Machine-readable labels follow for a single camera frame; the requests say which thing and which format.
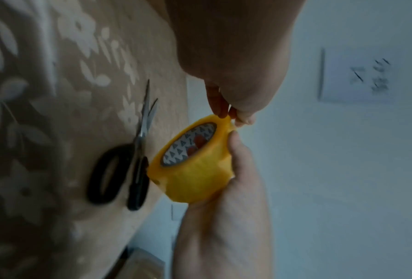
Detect yellow tape roll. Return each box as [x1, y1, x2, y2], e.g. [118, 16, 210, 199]
[147, 114, 236, 205]

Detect beige box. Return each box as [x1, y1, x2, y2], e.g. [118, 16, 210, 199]
[118, 245, 167, 279]

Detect person's left hand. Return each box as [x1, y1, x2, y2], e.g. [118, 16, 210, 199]
[165, 0, 307, 128]

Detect person's right forearm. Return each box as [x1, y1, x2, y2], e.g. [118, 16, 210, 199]
[171, 245, 274, 279]

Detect white wall socket plate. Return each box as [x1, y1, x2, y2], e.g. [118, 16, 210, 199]
[317, 46, 404, 106]

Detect beige floral tablecloth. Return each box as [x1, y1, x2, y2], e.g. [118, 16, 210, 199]
[0, 0, 194, 279]

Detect person's right hand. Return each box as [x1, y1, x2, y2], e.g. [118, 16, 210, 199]
[173, 130, 273, 247]

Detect black handled scissors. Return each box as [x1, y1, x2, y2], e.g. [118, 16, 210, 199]
[86, 79, 159, 211]

